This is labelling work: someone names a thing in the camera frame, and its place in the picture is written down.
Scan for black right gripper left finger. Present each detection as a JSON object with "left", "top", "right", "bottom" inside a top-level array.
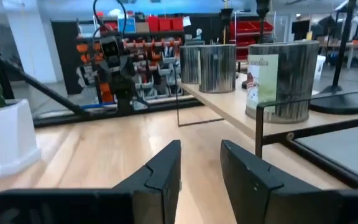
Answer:
[{"left": 0, "top": 139, "right": 183, "bottom": 224}]

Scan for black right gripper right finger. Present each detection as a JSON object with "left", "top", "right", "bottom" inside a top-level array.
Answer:
[{"left": 220, "top": 139, "right": 358, "bottom": 224}]

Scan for wooden shelf riser black legs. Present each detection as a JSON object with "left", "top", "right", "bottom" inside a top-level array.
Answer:
[{"left": 175, "top": 58, "right": 358, "bottom": 159}]

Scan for parts bin rack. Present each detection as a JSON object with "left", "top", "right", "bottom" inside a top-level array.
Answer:
[{"left": 75, "top": 34, "right": 186, "bottom": 105}]

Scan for white hexagonal plant pot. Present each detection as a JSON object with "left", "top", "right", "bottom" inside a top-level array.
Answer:
[{"left": 0, "top": 98, "right": 42, "bottom": 182}]

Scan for black board panel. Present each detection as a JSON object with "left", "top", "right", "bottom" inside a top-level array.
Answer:
[{"left": 50, "top": 20, "right": 84, "bottom": 96}]

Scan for red bin rack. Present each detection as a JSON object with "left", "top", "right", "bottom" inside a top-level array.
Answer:
[{"left": 230, "top": 20, "right": 275, "bottom": 62}]

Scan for red storage bin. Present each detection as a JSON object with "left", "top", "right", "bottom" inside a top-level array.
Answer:
[
  {"left": 147, "top": 16, "right": 160, "bottom": 32},
  {"left": 158, "top": 17, "right": 172, "bottom": 32},
  {"left": 170, "top": 17, "right": 185, "bottom": 31}
]

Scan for blue box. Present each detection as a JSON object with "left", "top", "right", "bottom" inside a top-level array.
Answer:
[{"left": 118, "top": 17, "right": 136, "bottom": 34}]

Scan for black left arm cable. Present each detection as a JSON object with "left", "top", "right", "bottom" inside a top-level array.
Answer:
[{"left": 92, "top": 0, "right": 128, "bottom": 37}]

